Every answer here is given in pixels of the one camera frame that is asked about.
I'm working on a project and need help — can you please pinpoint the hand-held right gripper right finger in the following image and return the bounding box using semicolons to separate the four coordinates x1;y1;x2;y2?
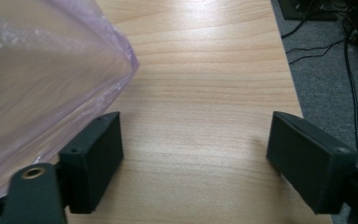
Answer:
266;110;358;216

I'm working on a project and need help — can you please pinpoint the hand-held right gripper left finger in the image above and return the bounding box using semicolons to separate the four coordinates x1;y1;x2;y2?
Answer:
58;111;125;215

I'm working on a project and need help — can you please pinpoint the clear purple plastic bag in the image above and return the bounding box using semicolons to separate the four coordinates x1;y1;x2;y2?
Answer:
0;0;141;206

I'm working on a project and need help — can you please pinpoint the black equipment base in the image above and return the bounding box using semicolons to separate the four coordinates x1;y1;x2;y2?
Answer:
276;0;339;22

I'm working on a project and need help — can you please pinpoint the thin black cable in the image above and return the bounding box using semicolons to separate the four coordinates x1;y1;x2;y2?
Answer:
285;36;348;65

